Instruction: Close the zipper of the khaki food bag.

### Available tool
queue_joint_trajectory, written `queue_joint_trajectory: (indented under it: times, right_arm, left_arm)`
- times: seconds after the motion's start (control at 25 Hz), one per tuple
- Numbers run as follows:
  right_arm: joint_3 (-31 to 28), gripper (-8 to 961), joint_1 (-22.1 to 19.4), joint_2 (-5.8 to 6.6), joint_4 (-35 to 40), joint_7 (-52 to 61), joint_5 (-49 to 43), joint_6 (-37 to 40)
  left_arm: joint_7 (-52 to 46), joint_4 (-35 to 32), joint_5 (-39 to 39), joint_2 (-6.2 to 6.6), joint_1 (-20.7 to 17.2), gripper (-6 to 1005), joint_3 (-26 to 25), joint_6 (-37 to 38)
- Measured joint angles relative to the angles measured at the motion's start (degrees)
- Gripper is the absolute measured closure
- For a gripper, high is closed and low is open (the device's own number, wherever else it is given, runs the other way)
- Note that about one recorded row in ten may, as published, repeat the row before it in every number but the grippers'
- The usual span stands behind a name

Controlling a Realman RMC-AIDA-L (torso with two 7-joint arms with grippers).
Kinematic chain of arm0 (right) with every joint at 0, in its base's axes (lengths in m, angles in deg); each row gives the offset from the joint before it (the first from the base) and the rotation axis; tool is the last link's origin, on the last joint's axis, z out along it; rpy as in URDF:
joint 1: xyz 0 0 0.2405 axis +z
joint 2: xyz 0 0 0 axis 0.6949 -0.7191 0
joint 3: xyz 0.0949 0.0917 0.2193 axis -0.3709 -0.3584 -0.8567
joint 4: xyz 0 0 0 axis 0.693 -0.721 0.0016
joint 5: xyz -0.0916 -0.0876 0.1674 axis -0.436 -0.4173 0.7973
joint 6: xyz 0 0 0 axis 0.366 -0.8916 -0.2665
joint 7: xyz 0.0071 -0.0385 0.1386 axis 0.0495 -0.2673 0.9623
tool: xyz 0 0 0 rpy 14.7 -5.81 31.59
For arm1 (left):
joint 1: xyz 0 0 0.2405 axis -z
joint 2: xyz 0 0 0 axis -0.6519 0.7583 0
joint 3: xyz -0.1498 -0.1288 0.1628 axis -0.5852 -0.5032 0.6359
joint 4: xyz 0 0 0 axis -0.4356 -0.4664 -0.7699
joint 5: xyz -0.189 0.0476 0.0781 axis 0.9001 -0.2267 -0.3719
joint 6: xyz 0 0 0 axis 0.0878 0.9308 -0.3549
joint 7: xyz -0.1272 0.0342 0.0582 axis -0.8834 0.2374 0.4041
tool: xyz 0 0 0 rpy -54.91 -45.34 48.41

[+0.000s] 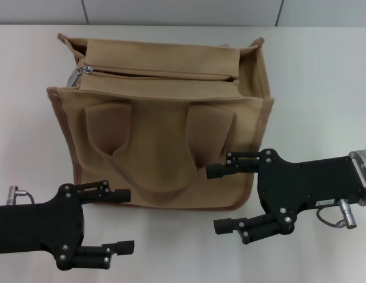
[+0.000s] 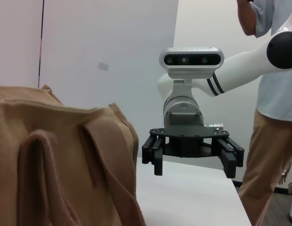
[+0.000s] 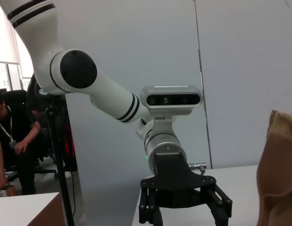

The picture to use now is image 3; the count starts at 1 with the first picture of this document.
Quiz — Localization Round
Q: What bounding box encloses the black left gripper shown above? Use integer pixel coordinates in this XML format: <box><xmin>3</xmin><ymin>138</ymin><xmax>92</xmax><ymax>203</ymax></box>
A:
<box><xmin>138</xmin><ymin>152</ymin><xmax>233</xmax><ymax>226</ymax></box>

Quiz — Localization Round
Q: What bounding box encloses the khaki canvas food bag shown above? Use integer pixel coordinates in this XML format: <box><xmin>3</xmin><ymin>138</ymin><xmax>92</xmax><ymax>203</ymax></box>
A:
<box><xmin>256</xmin><ymin>110</ymin><xmax>292</xmax><ymax>226</ymax></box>

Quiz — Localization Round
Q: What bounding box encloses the black floor stand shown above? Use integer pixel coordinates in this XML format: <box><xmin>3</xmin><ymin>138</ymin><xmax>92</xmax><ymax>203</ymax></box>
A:
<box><xmin>25</xmin><ymin>73</ymin><xmax>77</xmax><ymax>226</ymax></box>

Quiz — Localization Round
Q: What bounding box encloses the black red backpack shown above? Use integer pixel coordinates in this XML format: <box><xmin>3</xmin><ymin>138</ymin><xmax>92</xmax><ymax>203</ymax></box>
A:
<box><xmin>64</xmin><ymin>126</ymin><xmax>78</xmax><ymax>172</ymax></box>

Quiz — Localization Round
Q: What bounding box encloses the white wooden side table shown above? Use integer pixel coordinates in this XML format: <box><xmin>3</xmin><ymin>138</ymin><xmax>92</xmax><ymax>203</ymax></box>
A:
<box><xmin>0</xmin><ymin>192</ymin><xmax>66</xmax><ymax>226</ymax></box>

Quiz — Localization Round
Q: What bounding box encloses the brown cardboard box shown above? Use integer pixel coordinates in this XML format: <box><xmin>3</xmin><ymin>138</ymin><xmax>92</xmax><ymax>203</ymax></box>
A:
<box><xmin>0</xmin><ymin>185</ymin><xmax>19</xmax><ymax>198</ymax></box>

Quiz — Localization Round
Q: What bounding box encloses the person in black shirt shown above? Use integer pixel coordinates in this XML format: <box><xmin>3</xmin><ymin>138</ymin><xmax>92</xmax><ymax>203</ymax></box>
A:
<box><xmin>0</xmin><ymin>91</ymin><xmax>43</xmax><ymax>196</ymax></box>

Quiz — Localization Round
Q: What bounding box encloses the white roller blind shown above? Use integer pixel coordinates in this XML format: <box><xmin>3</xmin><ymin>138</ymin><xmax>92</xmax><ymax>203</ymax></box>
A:
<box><xmin>0</xmin><ymin>0</ymin><xmax>21</xmax><ymax>65</ymax></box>

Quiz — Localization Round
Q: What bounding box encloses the left gripper cable with plug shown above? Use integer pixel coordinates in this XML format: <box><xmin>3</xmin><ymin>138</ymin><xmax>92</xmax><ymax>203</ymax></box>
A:
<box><xmin>188</xmin><ymin>161</ymin><xmax>207</xmax><ymax>177</ymax></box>

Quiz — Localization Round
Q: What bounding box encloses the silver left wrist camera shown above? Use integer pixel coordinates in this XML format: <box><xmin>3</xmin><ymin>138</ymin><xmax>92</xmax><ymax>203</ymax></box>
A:
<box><xmin>138</xmin><ymin>84</ymin><xmax>203</xmax><ymax>117</ymax></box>

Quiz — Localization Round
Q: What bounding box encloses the thin black floor cable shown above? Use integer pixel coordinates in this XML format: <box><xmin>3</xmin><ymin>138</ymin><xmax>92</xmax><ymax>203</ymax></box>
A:
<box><xmin>69</xmin><ymin>170</ymin><xmax>77</xmax><ymax>219</ymax></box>

